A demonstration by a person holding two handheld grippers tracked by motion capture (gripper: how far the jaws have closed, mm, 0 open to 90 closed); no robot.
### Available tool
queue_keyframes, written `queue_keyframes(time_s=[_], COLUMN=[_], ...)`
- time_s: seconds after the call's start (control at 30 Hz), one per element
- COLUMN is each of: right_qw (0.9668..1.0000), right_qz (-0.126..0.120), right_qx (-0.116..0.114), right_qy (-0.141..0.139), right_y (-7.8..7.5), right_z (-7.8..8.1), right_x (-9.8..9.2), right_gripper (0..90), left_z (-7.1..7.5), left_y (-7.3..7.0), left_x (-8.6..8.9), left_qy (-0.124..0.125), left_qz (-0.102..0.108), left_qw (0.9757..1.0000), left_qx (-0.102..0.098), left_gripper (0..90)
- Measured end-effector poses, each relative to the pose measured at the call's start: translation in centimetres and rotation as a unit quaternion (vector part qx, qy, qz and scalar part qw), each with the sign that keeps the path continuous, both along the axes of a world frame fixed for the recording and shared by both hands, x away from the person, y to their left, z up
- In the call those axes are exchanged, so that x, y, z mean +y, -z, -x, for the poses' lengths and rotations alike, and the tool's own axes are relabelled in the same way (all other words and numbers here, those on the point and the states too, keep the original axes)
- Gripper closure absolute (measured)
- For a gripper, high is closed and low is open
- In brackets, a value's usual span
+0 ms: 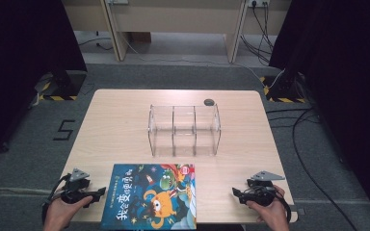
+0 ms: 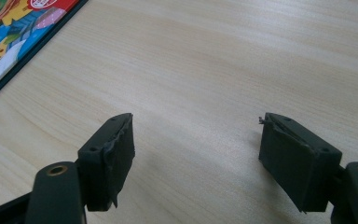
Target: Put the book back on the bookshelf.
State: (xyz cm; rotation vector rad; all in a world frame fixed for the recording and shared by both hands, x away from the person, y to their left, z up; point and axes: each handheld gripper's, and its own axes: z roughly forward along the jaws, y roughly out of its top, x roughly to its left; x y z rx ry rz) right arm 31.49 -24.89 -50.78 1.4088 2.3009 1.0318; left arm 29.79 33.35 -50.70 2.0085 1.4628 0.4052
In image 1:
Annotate black stand base striped tape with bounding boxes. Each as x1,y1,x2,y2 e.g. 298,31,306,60
259,74,308,105
34,69,89,102

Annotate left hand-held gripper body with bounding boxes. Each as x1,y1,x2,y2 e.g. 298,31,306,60
60,167,92,205

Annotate black hanging cable bundle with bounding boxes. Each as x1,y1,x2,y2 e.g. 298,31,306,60
239,3,276,67

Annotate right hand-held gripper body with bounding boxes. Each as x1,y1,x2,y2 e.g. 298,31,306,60
245,169,286,207

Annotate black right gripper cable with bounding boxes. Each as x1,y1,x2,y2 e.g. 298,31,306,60
277,192,293,223

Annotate clear acrylic book rack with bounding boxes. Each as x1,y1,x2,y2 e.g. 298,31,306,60
146,103,223,158

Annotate beige wooden desk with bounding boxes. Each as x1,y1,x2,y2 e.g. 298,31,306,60
61,0,292,64

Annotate thin black floor cable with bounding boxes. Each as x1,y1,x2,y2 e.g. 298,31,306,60
77,30,114,52

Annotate brown box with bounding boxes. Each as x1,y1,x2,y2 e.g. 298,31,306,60
129,32,152,44

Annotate long black floor cable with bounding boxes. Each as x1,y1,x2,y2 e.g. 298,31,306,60
265,107,360,231

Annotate black curtain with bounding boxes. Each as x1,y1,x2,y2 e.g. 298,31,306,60
269,0,370,222
0,0,89,163

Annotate blue children's picture book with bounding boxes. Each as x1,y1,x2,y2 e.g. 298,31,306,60
99,163,198,231

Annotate person's right hand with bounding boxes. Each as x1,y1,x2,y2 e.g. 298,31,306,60
245,184,291,229

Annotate white power strip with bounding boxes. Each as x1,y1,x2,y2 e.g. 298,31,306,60
248,0,271,9

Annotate person's left hand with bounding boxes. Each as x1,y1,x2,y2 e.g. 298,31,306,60
42,195,94,227

